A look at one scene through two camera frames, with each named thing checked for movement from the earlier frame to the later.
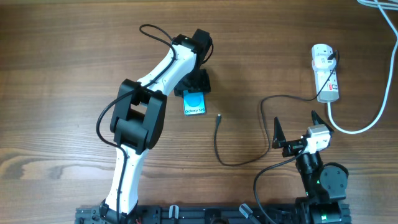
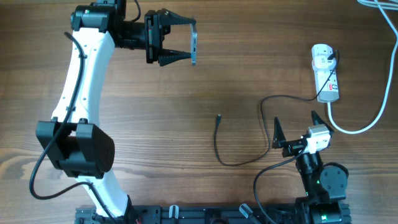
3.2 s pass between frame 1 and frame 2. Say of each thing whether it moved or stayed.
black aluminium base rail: stayed
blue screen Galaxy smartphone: moved
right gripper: stayed
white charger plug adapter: stayed
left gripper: moved
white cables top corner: stayed
